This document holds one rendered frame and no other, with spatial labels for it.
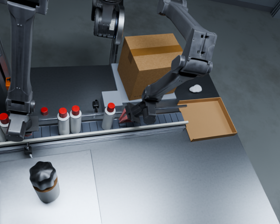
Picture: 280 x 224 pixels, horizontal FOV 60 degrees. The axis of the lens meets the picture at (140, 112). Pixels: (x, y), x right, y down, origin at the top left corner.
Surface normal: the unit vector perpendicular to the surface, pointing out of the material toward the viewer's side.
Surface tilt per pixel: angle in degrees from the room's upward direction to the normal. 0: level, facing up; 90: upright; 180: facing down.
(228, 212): 0
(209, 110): 0
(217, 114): 0
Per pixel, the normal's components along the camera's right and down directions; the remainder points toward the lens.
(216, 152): 0.22, -0.51
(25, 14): 0.13, 0.71
